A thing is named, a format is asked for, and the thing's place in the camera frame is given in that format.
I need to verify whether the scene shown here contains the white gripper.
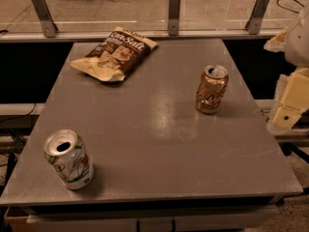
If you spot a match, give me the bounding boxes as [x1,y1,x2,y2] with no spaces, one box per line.
[264,4,309,133]

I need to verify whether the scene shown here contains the orange soda can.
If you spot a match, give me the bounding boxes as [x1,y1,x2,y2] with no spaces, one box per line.
[196,65,229,114]

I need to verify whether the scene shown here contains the brown chip bag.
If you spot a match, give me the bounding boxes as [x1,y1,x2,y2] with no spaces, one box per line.
[70,26,157,82]

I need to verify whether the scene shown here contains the white green soda can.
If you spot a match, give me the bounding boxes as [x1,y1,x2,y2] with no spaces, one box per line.
[44,130,94,189]

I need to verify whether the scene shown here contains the right metal bracket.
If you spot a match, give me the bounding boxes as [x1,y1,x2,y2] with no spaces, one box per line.
[245,0,270,35]

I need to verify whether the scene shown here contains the metal bracket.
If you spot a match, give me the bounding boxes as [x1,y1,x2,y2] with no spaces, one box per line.
[31,0,58,38]
[168,0,181,36]
[245,0,270,35]

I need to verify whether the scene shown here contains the middle metal bracket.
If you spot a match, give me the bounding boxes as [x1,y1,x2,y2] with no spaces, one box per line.
[168,0,181,36]

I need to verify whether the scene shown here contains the left metal bracket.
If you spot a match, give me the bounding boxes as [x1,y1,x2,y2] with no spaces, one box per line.
[31,0,58,38]

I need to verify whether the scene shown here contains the black cable at left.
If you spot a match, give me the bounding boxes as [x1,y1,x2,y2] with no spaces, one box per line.
[0,101,38,125]

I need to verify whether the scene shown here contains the metal barrier rail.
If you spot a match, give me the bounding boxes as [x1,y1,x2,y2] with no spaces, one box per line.
[0,29,280,44]

